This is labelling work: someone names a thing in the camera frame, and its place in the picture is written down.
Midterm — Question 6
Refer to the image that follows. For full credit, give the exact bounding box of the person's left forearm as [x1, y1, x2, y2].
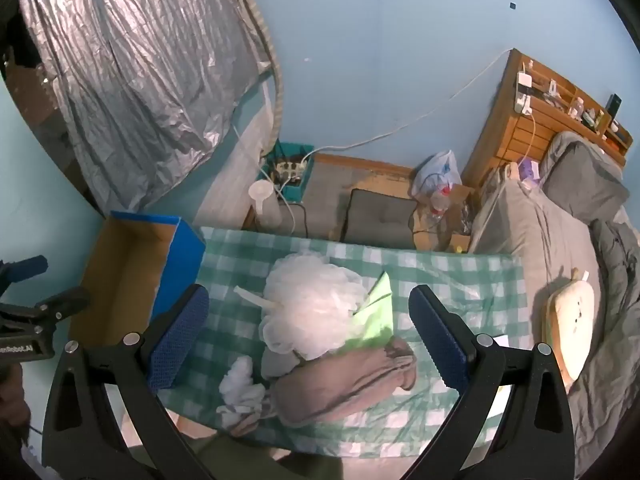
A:
[0, 362, 32, 443]

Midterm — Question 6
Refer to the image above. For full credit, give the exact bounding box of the white bath loofah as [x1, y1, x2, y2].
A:
[234, 254, 368, 361]

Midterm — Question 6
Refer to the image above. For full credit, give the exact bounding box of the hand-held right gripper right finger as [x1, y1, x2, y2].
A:
[407, 284, 576, 480]

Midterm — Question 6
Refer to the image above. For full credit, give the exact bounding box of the white fluffy sock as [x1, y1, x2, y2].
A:
[217, 356, 266, 406]

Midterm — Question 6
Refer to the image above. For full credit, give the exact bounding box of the grey seat cushion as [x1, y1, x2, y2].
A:
[342, 188, 418, 250]

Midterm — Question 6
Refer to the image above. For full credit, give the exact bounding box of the white plastic bag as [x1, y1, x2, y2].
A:
[411, 150, 463, 198]

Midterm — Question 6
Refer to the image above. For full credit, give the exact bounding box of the dark grey duvet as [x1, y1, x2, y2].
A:
[590, 217, 640, 411]

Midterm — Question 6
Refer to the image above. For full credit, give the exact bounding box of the white phone charger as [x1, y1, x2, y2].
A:
[515, 72, 533, 111]

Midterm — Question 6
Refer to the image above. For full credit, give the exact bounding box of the brown grey sock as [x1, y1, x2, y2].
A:
[272, 335, 418, 426]

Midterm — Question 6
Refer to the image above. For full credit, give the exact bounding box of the grey pillow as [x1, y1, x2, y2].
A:
[540, 131, 631, 221]

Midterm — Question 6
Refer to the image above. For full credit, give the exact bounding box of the blue cardboard box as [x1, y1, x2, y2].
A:
[67, 211, 207, 356]

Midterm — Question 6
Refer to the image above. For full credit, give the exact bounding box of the silver crinkled curtain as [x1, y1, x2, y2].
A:
[17, 0, 273, 211]

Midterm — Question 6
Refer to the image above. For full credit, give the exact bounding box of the green checked plastic tablecloth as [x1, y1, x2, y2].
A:
[157, 227, 528, 461]

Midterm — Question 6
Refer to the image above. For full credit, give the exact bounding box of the cream plush toy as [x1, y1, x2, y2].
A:
[542, 270, 596, 391]

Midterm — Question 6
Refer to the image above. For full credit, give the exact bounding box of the white power strip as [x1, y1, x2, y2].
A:
[272, 160, 307, 181]

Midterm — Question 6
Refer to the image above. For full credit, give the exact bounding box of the teal plastic crate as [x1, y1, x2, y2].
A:
[257, 141, 316, 201]

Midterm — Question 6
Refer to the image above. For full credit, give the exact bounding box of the purple small packet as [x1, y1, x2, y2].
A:
[517, 157, 541, 183]

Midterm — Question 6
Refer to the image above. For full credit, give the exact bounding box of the light green cloth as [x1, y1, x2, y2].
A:
[342, 271, 396, 348]

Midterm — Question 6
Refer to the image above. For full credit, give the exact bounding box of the grey bed mattress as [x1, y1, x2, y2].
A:
[472, 165, 640, 476]

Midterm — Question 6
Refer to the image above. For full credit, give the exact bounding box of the clear bottle with red cap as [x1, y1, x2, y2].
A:
[430, 185, 453, 216]

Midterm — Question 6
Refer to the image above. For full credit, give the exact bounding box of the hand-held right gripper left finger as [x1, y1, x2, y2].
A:
[42, 284, 221, 480]

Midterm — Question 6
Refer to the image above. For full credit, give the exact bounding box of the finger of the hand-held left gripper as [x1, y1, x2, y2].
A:
[0, 287, 91, 333]
[0, 255, 49, 286]

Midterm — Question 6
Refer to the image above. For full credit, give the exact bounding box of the white wall cable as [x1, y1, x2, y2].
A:
[300, 49, 516, 161]

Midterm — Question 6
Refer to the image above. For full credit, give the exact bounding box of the small brown cardboard box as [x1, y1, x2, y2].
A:
[412, 185, 476, 253]

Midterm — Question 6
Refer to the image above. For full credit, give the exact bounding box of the beige striped strap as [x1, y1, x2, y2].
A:
[235, 0, 286, 146]

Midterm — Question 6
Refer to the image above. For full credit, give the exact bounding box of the wooden headboard shelf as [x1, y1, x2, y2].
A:
[460, 49, 628, 191]

